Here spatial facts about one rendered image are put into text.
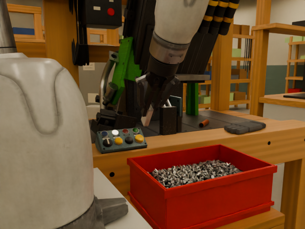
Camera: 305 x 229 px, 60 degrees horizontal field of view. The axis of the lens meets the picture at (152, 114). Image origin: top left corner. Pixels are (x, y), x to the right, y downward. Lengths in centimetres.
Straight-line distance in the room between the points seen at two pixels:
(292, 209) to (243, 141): 54
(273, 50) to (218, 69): 975
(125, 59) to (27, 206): 77
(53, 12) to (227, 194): 109
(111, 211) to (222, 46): 144
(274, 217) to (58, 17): 117
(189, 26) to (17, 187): 43
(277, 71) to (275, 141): 1015
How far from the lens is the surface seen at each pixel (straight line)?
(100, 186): 61
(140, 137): 85
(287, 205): 152
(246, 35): 768
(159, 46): 62
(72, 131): 36
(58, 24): 137
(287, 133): 127
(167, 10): 58
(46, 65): 37
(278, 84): 1129
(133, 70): 106
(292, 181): 146
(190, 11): 57
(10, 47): 57
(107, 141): 82
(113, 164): 83
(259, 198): 73
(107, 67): 114
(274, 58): 1143
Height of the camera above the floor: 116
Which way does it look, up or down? 10 degrees down
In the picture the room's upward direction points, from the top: straight up
